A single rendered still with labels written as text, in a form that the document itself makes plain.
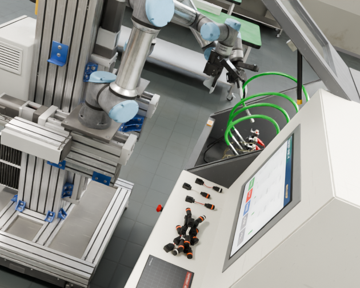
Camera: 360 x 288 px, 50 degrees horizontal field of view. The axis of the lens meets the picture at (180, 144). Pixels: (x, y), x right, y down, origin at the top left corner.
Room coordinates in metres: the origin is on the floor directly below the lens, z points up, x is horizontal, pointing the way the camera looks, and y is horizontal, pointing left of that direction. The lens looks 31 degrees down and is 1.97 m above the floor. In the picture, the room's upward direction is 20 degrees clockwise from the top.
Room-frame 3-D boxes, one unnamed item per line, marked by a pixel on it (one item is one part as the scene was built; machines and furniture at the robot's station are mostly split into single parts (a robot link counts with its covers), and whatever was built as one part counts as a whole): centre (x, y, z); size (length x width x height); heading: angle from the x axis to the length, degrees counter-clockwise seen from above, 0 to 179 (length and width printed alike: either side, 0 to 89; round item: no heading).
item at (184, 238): (1.05, -0.13, 1.01); 0.23 x 0.11 x 0.06; 175
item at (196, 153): (1.79, -0.10, 0.87); 0.62 x 0.04 x 0.16; 175
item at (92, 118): (1.48, 0.40, 1.09); 0.15 x 0.15 x 0.10
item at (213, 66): (1.80, -0.03, 1.37); 0.09 x 0.08 x 0.12; 85
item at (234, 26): (1.80, -0.04, 1.53); 0.09 x 0.08 x 0.11; 140
